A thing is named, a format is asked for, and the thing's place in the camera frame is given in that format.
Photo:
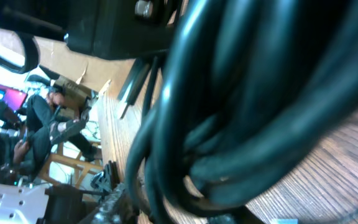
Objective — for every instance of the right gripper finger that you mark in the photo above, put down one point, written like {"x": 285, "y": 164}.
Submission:
{"x": 117, "y": 208}

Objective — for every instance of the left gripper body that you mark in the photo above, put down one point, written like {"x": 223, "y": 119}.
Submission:
{"x": 106, "y": 29}

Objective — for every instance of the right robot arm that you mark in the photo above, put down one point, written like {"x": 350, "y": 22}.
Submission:
{"x": 64, "y": 204}

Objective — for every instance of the seated person in background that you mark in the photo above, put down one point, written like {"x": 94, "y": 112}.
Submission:
{"x": 52, "y": 119}

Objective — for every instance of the pink monitor screen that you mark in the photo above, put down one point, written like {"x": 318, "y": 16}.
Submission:
{"x": 14, "y": 98}

